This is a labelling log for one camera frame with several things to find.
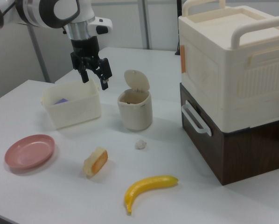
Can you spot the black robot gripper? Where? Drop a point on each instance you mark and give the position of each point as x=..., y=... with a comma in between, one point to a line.
x=84, y=49

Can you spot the cream trash can with lid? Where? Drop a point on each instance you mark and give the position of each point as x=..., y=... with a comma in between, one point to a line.
x=134, y=112

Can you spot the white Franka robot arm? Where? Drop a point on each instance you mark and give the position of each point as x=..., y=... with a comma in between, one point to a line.
x=48, y=14

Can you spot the white plastic storage bin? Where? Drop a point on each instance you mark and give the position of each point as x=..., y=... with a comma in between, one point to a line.
x=74, y=112

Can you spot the purple cube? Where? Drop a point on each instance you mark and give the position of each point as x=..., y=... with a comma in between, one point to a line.
x=61, y=101

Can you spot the crumpled white paper ball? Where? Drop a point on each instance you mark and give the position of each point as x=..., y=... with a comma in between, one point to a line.
x=140, y=144

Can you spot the bread piece with orange crust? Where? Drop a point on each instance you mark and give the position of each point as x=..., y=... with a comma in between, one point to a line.
x=96, y=162

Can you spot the orange box latch strip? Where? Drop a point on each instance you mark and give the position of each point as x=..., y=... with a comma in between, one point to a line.
x=183, y=59

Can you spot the black stand pole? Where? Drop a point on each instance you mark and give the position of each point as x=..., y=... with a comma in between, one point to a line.
x=178, y=28

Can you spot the pink plastic plate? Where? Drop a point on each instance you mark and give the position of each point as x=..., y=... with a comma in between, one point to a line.
x=28, y=152

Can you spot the yellow banana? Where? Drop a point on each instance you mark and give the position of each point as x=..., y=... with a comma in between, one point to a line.
x=144, y=186

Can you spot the cream lidded storage box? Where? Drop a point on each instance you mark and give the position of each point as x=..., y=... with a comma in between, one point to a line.
x=228, y=70

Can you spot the dark brown drawer cabinet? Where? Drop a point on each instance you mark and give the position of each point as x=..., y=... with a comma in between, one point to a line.
x=246, y=154

